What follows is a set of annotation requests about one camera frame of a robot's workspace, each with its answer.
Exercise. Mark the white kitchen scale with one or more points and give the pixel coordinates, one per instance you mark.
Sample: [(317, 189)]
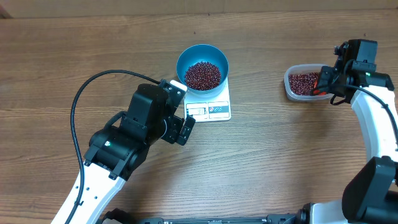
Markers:
[(208, 106)]

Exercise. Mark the clear plastic container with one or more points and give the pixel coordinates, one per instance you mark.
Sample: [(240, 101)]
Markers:
[(300, 69)]

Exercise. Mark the red measuring scoop blue handle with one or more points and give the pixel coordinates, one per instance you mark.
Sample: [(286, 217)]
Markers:
[(316, 91)]

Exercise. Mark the red beans in bowl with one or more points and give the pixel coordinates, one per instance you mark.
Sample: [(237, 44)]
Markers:
[(203, 76)]

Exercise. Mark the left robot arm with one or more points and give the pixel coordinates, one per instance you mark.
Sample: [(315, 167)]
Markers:
[(122, 146)]

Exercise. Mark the blue bowl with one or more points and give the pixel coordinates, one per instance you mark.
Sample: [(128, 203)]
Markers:
[(202, 53)]

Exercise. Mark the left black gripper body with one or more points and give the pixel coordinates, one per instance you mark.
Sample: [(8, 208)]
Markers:
[(173, 129)]

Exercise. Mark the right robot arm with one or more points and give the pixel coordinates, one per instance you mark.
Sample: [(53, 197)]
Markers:
[(354, 78)]

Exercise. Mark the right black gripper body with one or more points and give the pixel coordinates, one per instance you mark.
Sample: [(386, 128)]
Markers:
[(328, 82)]

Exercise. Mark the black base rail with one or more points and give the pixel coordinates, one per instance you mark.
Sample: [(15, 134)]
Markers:
[(118, 216)]

